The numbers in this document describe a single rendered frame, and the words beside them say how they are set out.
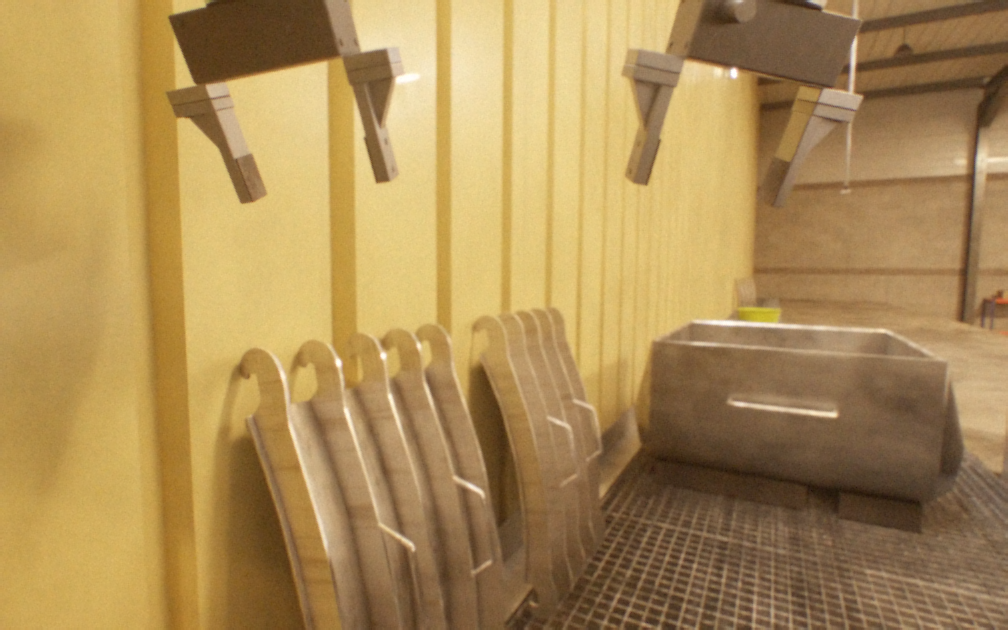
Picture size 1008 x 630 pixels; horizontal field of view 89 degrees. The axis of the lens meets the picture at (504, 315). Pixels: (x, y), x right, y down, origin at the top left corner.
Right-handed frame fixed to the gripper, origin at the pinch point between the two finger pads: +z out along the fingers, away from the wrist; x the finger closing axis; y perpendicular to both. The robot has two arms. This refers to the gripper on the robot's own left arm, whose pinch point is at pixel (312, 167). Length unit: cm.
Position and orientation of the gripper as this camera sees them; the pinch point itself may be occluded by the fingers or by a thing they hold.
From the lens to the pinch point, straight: 51.1
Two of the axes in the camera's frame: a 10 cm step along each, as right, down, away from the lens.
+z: 1.6, 8.8, 4.5
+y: 1.1, -4.7, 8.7
